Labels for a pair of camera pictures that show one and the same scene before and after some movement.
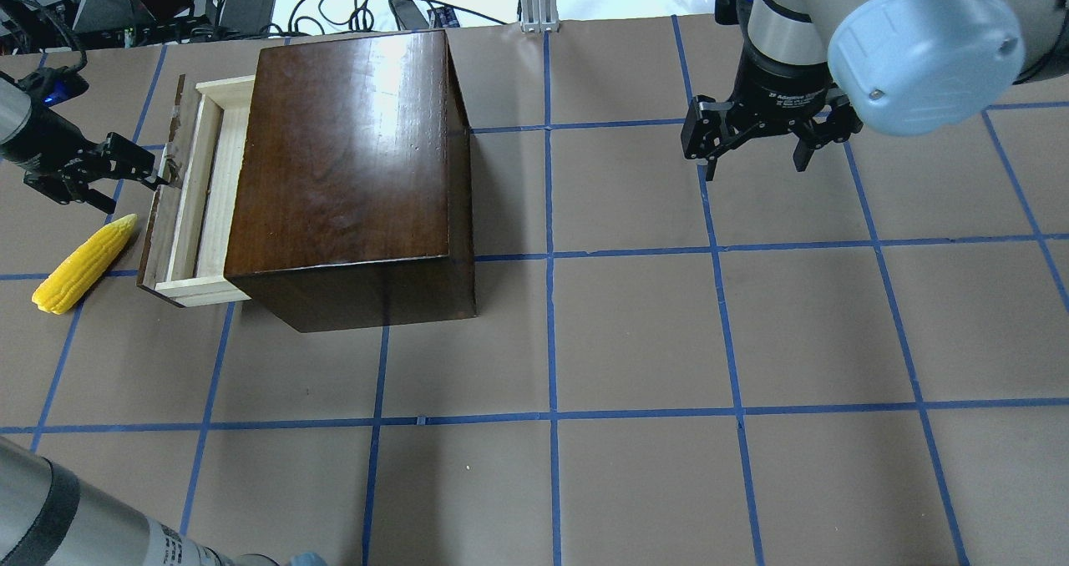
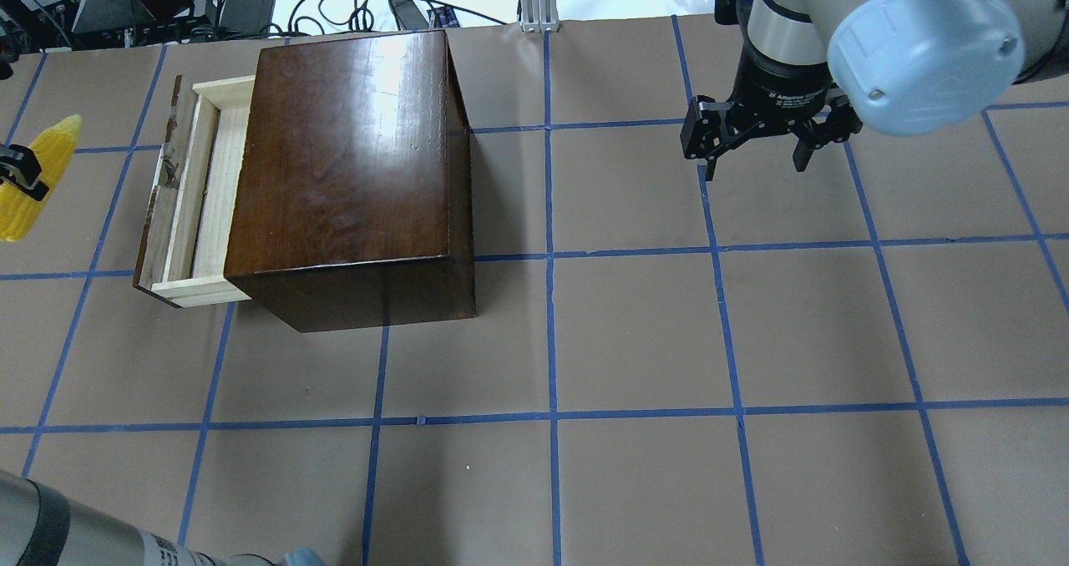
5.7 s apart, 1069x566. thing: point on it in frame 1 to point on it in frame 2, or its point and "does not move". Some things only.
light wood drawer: [184, 254] does not move
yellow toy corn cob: [68, 276] to [53, 150]
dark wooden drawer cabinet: [352, 198] does not move
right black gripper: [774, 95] does not move
